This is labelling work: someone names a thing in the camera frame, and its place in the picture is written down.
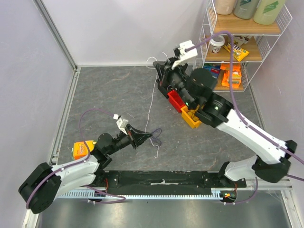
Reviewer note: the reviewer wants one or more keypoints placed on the brown white snack box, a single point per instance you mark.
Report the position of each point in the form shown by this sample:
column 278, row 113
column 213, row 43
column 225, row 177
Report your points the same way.
column 240, row 40

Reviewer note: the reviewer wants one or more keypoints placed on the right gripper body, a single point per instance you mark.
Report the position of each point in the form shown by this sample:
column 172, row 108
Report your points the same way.
column 165, row 74

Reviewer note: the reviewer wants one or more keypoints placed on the orange snack packs stack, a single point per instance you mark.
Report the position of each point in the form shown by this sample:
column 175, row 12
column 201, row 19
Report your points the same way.
column 236, row 75

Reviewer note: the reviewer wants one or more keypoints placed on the beige bottle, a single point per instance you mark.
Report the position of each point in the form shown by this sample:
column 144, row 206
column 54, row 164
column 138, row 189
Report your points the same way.
column 224, row 7

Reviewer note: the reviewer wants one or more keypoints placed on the grey green bottle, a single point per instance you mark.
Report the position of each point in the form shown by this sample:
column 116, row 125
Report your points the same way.
column 245, row 9

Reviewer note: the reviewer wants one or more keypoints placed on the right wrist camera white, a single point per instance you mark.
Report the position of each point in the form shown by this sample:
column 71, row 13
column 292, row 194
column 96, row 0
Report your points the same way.
column 184, row 52

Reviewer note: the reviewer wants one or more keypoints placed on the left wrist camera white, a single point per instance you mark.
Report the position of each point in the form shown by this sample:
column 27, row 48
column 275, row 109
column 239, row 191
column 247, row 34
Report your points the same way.
column 121, row 123

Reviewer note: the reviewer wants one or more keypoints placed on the black plastic bin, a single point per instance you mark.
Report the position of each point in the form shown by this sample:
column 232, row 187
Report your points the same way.
column 164, row 88

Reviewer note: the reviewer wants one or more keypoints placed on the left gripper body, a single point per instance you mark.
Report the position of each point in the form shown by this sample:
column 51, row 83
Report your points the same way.
column 130, row 136

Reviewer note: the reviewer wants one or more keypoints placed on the white slotted cable duct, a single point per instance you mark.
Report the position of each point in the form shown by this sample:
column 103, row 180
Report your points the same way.
column 93, row 195

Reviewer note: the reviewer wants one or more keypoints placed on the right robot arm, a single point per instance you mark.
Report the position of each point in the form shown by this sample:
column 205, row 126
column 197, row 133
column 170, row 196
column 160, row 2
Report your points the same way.
column 271, row 161

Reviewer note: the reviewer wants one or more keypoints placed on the white wire shelf rack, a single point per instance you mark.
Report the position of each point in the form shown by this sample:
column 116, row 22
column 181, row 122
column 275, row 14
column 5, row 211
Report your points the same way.
column 252, row 37

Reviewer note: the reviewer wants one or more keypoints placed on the yellow candy bag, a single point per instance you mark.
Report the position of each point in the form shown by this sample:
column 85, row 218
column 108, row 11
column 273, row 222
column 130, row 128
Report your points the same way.
column 238, row 53

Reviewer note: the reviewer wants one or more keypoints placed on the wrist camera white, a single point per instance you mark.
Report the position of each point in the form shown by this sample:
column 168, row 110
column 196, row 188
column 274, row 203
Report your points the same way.
column 184, row 52
column 121, row 123

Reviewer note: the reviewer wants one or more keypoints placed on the red plastic bin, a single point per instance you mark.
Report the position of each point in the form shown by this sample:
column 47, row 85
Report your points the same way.
column 176, row 101

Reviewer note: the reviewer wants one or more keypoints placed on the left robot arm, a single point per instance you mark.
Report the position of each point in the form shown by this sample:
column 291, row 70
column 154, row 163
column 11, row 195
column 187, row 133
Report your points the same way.
column 46, row 182

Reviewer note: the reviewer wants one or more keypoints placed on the white paper coffee cup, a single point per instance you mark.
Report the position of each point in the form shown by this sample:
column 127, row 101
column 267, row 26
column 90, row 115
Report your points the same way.
column 217, row 43

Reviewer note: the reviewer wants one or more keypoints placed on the blue green box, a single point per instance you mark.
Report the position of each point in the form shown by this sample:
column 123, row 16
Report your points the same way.
column 214, row 69

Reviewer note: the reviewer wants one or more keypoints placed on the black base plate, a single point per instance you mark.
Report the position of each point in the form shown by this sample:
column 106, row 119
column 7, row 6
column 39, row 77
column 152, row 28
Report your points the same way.
column 115, row 179

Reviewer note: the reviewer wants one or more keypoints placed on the yellow plastic bin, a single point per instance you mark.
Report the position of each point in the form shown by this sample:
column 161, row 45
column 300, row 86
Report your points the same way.
column 190, row 118

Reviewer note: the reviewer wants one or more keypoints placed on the light green bottle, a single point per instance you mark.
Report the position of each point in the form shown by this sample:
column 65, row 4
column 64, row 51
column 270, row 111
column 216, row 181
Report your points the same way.
column 268, row 11

